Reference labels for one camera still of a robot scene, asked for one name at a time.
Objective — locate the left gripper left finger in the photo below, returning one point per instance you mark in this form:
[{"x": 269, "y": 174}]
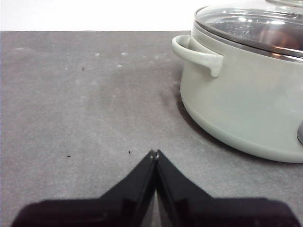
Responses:
[{"x": 118, "y": 208}]

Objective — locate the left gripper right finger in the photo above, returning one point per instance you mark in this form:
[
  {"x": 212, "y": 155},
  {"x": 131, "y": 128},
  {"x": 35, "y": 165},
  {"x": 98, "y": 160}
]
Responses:
[{"x": 201, "y": 212}]

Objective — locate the glass lid with green knob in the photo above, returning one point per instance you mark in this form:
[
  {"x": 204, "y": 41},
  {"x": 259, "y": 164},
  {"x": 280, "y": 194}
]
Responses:
[{"x": 225, "y": 21}]

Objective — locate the pale green electric cooking pot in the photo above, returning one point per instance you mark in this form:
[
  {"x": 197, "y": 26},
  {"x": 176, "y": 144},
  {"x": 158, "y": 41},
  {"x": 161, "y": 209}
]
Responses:
[{"x": 248, "y": 101}]

